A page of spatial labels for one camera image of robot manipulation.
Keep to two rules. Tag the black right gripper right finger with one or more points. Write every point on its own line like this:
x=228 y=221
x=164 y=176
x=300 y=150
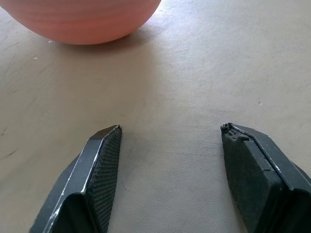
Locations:
x=262 y=184

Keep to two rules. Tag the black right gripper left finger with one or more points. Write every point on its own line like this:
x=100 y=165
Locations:
x=85 y=184

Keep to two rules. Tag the pink plastic bowl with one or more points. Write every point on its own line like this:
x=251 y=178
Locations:
x=80 y=20

